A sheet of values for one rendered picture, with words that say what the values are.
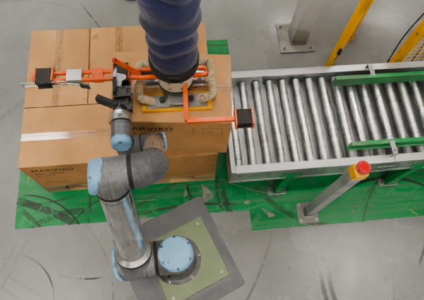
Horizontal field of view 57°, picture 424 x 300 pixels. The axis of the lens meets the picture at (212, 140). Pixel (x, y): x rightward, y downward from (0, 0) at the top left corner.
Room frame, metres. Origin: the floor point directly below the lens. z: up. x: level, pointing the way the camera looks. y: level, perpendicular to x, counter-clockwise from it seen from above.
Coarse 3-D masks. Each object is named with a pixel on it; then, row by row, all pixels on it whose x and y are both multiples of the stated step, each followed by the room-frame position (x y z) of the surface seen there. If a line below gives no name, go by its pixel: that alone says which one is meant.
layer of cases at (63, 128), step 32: (32, 32) 1.60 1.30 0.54; (64, 32) 1.62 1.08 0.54; (96, 32) 1.65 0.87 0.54; (128, 32) 1.67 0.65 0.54; (32, 64) 1.34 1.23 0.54; (64, 64) 1.37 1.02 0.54; (96, 64) 1.39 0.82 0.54; (32, 96) 1.11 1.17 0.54; (64, 96) 1.13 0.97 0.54; (32, 128) 0.89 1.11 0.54; (64, 128) 0.91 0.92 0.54; (96, 128) 0.93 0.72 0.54; (32, 160) 0.69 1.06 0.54; (64, 160) 0.70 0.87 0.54; (192, 160) 0.82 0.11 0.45
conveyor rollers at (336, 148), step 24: (240, 96) 1.26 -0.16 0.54; (312, 96) 1.31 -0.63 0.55; (336, 96) 1.33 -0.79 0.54; (408, 96) 1.38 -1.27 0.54; (264, 120) 1.10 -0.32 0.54; (288, 120) 1.12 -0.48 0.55; (312, 120) 1.14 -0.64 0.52; (360, 120) 1.16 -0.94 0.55; (384, 120) 1.18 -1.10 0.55; (408, 120) 1.21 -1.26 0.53; (264, 144) 0.93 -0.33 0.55; (336, 144) 0.98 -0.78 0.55
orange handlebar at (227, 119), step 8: (56, 72) 0.92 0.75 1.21; (64, 72) 0.92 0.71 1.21; (88, 72) 0.93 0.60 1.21; (96, 72) 0.93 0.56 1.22; (104, 72) 0.94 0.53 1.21; (200, 72) 1.00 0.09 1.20; (208, 72) 1.00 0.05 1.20; (32, 80) 0.86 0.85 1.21; (56, 80) 0.87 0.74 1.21; (64, 80) 0.88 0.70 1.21; (88, 80) 0.89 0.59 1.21; (96, 80) 0.90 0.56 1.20; (104, 80) 0.90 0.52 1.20; (184, 88) 0.90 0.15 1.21; (184, 96) 0.86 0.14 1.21; (184, 104) 0.81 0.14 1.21; (184, 112) 0.77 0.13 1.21; (184, 120) 0.74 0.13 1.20; (192, 120) 0.74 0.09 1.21; (200, 120) 0.74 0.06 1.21; (208, 120) 0.75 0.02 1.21; (216, 120) 0.75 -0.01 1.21; (224, 120) 0.76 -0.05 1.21; (232, 120) 0.76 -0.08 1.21
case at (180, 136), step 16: (224, 64) 1.14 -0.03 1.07; (224, 80) 1.05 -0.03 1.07; (112, 96) 0.89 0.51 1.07; (224, 96) 0.95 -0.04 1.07; (160, 112) 0.83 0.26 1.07; (176, 112) 0.84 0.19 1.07; (192, 112) 0.85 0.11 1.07; (208, 112) 0.85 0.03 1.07; (224, 112) 0.86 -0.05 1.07; (144, 128) 0.77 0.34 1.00; (160, 128) 0.78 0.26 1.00; (176, 128) 0.78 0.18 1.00; (192, 128) 0.79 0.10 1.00; (208, 128) 0.80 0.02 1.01; (224, 128) 0.81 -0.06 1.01; (176, 144) 0.78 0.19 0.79; (192, 144) 0.79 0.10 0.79; (208, 144) 0.80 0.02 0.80; (224, 144) 0.81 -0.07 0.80
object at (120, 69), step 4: (112, 64) 0.97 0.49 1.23; (116, 64) 0.98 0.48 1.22; (128, 64) 0.98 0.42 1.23; (112, 68) 0.95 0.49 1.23; (120, 68) 0.97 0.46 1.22; (112, 72) 0.93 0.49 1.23; (120, 72) 0.95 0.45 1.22; (124, 72) 0.95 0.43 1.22; (128, 72) 0.94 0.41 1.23; (112, 76) 0.91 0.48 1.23; (128, 76) 0.92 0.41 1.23; (124, 80) 0.90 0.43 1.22; (128, 80) 0.91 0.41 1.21; (124, 84) 0.90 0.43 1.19; (128, 84) 0.90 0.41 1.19
